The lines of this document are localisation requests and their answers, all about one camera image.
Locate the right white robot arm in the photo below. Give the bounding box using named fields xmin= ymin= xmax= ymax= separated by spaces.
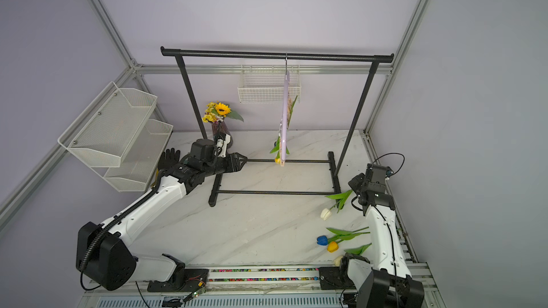
xmin=340 ymin=163 xmax=425 ymax=307

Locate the white tulip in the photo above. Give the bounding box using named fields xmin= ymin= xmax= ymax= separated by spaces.
xmin=321 ymin=190 xmax=353 ymax=221

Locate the purple ribbed glass vase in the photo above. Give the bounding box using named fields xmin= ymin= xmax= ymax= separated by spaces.
xmin=211 ymin=121 xmax=233 ymax=149

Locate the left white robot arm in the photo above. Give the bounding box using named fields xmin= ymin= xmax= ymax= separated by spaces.
xmin=76 ymin=138 xmax=248 ymax=291

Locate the purple clip hanger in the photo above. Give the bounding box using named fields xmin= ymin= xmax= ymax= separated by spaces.
xmin=280 ymin=56 xmax=290 ymax=167

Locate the sunflower bouquet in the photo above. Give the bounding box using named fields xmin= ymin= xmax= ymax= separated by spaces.
xmin=202 ymin=102 xmax=244 ymax=123

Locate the white mesh shelf basket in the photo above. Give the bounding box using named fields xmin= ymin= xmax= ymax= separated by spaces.
xmin=58 ymin=82 xmax=173 ymax=192

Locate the blue tulip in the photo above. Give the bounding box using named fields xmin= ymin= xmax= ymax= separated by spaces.
xmin=316 ymin=227 xmax=370 ymax=246

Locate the metal base rail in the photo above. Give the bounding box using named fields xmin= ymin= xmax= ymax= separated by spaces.
xmin=80 ymin=264 xmax=440 ymax=308

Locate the black and yellow glove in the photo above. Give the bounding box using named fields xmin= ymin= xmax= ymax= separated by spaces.
xmin=156 ymin=148 xmax=181 ymax=179

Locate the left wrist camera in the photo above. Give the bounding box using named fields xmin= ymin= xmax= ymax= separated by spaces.
xmin=216 ymin=133 xmax=231 ymax=158

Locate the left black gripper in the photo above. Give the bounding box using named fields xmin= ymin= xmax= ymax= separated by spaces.
xmin=203 ymin=152 xmax=248 ymax=178

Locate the white wire wall basket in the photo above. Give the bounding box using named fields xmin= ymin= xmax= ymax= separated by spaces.
xmin=238 ymin=66 xmax=301 ymax=104

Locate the black clothes rack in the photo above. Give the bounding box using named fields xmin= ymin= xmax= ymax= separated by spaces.
xmin=160 ymin=46 xmax=395 ymax=208

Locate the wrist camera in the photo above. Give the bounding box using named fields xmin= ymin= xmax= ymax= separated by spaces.
xmin=216 ymin=133 xmax=231 ymax=158
xmin=385 ymin=167 xmax=394 ymax=178

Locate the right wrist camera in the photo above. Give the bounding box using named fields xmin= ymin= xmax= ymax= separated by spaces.
xmin=385 ymin=167 xmax=394 ymax=178

